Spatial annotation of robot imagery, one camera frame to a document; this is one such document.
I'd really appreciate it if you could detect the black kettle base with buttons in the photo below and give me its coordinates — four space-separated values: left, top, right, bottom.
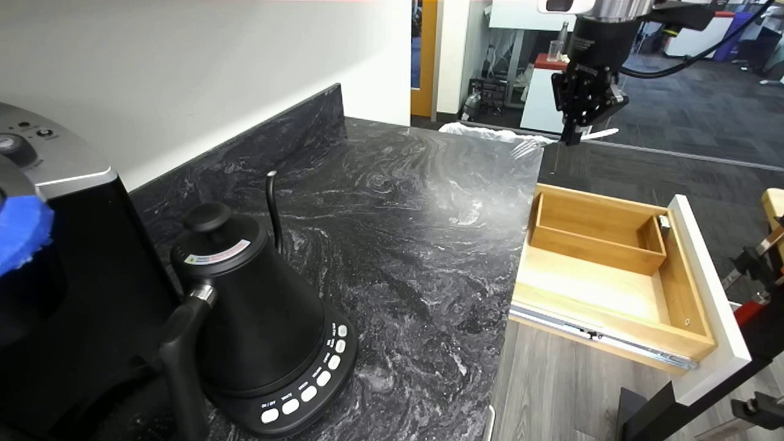
204 313 362 441

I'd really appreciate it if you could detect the metal drawer slide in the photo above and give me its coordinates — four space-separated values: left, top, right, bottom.
507 300 704 373

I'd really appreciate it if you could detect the white box with red lid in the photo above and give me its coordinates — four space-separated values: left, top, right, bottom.
661 6 737 60

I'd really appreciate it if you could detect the wooden drawer with white front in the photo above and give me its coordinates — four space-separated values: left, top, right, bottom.
507 180 755 409

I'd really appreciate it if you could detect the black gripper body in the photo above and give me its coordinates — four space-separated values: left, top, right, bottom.
568 10 648 79

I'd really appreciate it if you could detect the wooden board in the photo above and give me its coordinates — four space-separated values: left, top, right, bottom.
759 185 784 248

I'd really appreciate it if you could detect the small wooden organiser box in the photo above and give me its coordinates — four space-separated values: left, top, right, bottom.
528 189 671 276

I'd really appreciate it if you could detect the blue tape piece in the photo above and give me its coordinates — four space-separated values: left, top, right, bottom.
0 190 56 279

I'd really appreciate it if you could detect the black gooseneck kettle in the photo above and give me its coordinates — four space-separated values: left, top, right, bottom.
158 168 350 441

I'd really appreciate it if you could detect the red and black clamp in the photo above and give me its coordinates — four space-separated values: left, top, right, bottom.
730 295 771 331

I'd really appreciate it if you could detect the black and silver coffee maker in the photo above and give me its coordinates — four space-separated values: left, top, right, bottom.
0 101 192 441

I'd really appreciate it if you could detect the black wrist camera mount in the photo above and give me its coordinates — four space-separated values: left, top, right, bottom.
645 0 725 33

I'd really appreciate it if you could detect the black bar clamp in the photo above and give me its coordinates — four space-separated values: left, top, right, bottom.
721 230 784 303

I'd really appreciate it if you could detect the wooden door frame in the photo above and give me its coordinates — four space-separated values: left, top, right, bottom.
409 0 441 121

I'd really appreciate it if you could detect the black camera stand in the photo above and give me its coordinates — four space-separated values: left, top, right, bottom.
618 300 784 441

